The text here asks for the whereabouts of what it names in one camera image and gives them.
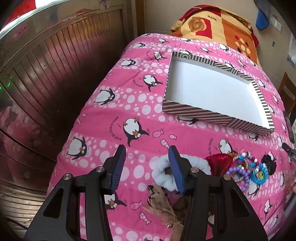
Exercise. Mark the wooden chair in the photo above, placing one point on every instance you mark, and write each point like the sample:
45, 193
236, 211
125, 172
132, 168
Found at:
287, 93

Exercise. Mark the wall poster chart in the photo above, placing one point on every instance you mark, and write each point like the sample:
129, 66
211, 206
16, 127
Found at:
291, 57

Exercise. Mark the orange red floral quilt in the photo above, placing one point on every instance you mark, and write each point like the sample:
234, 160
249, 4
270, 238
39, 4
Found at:
214, 24

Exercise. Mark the striped white shallow box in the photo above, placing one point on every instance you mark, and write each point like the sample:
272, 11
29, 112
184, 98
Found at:
208, 90

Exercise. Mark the red satin bow clip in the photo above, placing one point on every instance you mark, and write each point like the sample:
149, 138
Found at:
219, 164

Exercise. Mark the white fluffy scrunchie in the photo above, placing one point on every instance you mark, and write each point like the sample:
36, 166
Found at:
163, 176

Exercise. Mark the leopard print bow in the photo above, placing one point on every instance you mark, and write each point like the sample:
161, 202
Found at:
171, 215

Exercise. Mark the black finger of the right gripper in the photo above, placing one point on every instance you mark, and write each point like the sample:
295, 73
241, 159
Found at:
290, 151

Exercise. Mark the pink penguin blanket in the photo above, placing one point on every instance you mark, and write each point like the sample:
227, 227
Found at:
126, 108

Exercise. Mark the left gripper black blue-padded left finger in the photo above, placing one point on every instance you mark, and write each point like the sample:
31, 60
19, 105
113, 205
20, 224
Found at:
113, 169

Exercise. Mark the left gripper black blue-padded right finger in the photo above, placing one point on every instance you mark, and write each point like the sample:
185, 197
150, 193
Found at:
180, 168

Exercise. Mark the brown wooden headboard panel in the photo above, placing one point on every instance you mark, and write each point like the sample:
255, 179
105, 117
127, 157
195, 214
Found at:
44, 87

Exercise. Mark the black smartphone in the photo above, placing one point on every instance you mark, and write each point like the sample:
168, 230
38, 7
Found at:
289, 128

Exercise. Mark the blue grey hanging cloth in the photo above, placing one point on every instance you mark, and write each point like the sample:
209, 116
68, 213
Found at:
262, 20

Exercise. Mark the white wall switch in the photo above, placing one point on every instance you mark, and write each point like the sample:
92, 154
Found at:
274, 22

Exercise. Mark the black scrunchie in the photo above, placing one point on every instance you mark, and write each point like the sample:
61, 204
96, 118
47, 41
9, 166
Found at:
270, 161

